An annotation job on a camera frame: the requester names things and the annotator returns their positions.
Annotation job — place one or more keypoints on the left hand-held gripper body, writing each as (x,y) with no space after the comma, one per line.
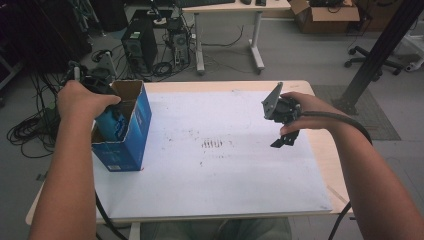
(100,78)

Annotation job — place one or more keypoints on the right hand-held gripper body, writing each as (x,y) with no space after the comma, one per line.
(280,106)

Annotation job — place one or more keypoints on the blue bottle with white cap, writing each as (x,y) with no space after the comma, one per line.
(111,128)

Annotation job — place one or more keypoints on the blue cardboard box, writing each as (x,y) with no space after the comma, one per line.
(128,150)

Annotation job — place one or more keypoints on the person's left hand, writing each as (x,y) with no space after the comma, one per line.
(83,101)

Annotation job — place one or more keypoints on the person's right hand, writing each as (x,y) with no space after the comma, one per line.
(308,113)

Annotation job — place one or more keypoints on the black computer tower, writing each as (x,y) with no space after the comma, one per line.
(138,41)

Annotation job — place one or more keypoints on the white table mat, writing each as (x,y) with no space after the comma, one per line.
(213,180)

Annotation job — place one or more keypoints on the dark cabinet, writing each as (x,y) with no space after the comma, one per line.
(36,36)

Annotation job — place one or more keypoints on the grey floor mat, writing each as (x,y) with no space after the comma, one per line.
(373,126)

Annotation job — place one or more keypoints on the open computer case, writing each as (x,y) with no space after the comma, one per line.
(178,40)

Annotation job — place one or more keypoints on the brown cardboard box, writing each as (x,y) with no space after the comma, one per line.
(325,18)

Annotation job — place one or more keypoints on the black office chair base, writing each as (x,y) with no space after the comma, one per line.
(370,58)

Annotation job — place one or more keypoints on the light wooden desk, white legs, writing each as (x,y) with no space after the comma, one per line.
(230,6)

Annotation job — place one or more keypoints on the black metal pole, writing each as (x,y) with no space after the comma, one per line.
(380,53)

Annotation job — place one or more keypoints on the white table leg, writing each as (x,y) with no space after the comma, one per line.
(134,231)

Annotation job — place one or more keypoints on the black keyboard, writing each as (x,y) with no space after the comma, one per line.
(205,2)

